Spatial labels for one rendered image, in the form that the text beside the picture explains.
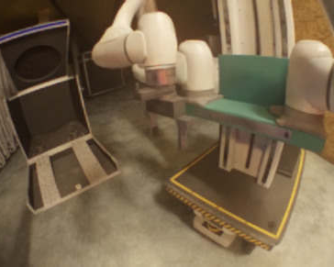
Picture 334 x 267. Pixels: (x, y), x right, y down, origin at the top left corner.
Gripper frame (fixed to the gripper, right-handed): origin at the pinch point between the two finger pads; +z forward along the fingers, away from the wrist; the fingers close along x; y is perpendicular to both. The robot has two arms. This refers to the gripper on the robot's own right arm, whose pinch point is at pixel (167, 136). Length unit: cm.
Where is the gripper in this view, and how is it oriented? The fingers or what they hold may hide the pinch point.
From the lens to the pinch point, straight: 53.5
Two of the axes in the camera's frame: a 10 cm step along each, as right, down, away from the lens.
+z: 0.9, 9.0, 4.3
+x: -6.8, -2.6, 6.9
